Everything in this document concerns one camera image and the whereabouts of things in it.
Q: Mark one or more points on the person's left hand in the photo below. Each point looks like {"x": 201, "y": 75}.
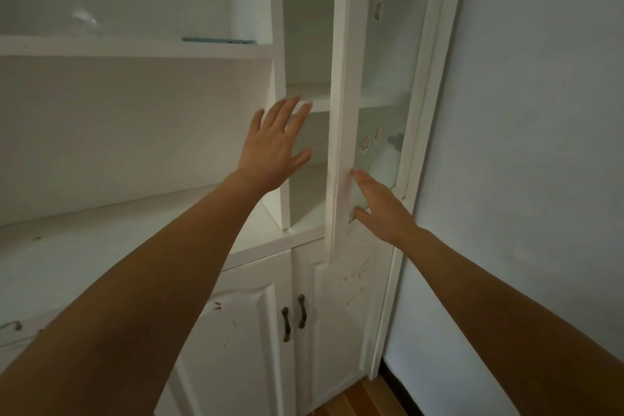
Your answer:
{"x": 270, "y": 152}

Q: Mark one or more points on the person's right hand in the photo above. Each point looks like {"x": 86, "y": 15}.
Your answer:
{"x": 387, "y": 216}

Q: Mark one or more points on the person's left little finger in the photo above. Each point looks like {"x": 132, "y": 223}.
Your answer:
{"x": 257, "y": 120}

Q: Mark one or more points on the person's left middle finger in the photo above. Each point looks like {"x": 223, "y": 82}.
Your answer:
{"x": 287, "y": 111}

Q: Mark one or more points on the person's left thumb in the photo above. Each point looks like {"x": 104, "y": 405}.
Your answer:
{"x": 300, "y": 158}

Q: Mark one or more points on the person's right thumb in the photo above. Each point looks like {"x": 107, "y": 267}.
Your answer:
{"x": 365, "y": 217}

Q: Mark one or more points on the white glass cabinet door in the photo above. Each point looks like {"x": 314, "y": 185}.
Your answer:
{"x": 343, "y": 89}

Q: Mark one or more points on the person's right forearm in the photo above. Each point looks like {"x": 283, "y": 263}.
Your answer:
{"x": 512, "y": 328}

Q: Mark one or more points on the person's left forearm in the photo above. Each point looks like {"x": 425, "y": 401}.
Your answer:
{"x": 136, "y": 298}

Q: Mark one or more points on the thin blue tablet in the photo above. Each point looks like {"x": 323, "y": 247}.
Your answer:
{"x": 219, "y": 40}

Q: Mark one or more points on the white panelled cupboard door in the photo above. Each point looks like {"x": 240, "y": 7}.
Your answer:
{"x": 234, "y": 357}
{"x": 336, "y": 333}

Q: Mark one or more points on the white wooden cabinet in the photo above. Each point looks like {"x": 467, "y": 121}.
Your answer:
{"x": 122, "y": 138}

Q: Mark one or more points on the dark skirting board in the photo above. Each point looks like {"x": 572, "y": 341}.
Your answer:
{"x": 402, "y": 389}

